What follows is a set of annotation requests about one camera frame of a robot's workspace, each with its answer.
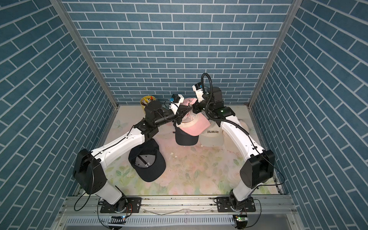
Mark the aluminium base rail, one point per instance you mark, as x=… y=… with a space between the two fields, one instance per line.
x=213 y=212

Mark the pink baseball cap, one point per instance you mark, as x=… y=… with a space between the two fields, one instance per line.
x=193 y=124

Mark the beige Colorado baseball cap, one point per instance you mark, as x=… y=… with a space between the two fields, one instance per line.
x=244 y=126

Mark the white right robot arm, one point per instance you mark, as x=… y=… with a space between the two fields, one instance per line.
x=258 y=163

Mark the black baseball cap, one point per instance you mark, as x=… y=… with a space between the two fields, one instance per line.
x=147 y=161

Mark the grey baseball cap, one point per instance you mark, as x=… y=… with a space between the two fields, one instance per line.
x=184 y=139

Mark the cream white baseball cap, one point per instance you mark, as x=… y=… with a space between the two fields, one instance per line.
x=212 y=136

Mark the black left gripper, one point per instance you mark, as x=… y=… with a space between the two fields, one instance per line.
x=185 y=109

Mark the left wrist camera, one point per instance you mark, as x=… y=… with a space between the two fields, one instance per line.
x=175 y=102

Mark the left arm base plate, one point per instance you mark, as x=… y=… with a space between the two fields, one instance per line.
x=120 y=204

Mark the yellow pen holder cup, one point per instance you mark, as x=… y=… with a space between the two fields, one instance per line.
x=146 y=100

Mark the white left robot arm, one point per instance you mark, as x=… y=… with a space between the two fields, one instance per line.
x=89 y=166

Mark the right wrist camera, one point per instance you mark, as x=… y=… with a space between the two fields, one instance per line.
x=198 y=89

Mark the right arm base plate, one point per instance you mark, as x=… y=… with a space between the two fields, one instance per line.
x=231 y=204

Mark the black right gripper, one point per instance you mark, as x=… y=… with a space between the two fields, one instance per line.
x=196 y=107

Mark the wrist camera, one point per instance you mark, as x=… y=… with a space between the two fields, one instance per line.
x=175 y=102
x=198 y=89

